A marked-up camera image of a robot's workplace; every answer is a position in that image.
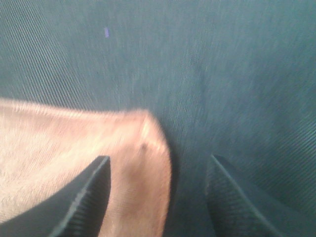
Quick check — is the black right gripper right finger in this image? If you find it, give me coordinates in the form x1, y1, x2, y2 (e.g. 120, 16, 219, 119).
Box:
205, 156, 316, 237

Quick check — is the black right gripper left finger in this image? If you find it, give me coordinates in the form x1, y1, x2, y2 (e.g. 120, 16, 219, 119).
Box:
0, 156, 111, 237

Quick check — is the brown towel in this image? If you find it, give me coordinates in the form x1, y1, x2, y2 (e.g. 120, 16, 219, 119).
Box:
0, 99, 171, 237

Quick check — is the black table cloth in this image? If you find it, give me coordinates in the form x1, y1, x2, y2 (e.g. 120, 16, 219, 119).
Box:
0, 0, 316, 237

